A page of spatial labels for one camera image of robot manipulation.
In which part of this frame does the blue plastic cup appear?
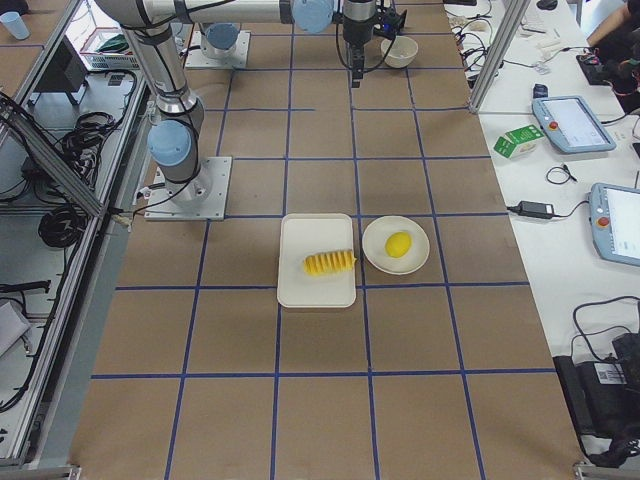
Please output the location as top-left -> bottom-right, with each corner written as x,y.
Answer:
0,11 -> 30,40

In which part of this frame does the green white carton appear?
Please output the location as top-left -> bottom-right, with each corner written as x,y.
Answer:
493,124 -> 544,159

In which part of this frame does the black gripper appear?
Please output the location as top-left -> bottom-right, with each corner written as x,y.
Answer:
341,0 -> 406,89

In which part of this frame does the blue teach pendant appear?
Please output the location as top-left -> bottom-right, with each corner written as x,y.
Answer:
531,96 -> 616,154
588,183 -> 639,266

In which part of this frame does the far blue teach pendant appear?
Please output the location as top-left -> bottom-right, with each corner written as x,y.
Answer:
531,96 -> 616,154

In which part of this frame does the cream round lemon plate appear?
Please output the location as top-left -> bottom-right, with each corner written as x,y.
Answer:
362,216 -> 430,275

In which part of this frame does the ridged bread loaf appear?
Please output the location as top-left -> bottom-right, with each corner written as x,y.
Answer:
303,250 -> 356,276

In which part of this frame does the yellow lemon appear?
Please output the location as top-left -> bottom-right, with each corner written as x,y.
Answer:
385,231 -> 413,258

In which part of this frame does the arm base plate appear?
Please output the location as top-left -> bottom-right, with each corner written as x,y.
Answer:
143,157 -> 232,221
185,30 -> 250,70

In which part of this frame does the cream bowl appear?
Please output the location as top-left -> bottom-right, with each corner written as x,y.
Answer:
380,36 -> 419,69

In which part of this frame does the aluminium frame post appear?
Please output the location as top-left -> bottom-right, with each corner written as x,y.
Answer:
469,0 -> 529,113

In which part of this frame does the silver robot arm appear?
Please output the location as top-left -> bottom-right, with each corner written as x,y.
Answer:
201,23 -> 240,58
98,1 -> 407,203

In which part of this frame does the white rectangular tray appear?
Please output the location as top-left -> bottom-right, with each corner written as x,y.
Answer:
277,213 -> 356,309

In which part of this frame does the near blue teach pendant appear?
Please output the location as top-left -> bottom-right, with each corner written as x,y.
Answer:
588,183 -> 639,266

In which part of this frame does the black power adapter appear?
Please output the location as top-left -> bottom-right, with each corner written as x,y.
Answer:
507,200 -> 555,220

